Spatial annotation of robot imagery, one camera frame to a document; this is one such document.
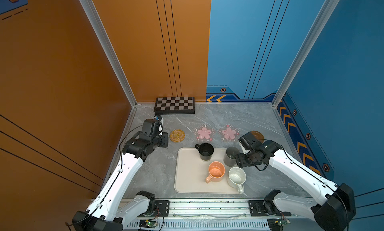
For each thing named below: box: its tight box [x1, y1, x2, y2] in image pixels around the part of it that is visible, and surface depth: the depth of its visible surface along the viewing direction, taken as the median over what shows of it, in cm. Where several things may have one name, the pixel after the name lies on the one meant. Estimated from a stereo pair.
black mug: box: [194, 143, 214, 161], surface depth 89 cm
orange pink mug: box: [205, 161, 226, 184], surface depth 81 cm
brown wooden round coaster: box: [250, 130, 265, 143], surface depth 104 cm
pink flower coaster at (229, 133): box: [218, 124, 240, 142], surface depth 105 cm
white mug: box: [227, 166, 247, 194], surface depth 78 cm
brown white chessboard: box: [153, 97, 195, 115], surface depth 118 cm
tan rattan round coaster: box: [169, 129, 186, 143], surface depth 102 cm
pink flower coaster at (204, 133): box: [194, 124, 216, 142], surface depth 104 cm
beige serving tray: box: [214, 147, 238, 194], surface depth 82 cm
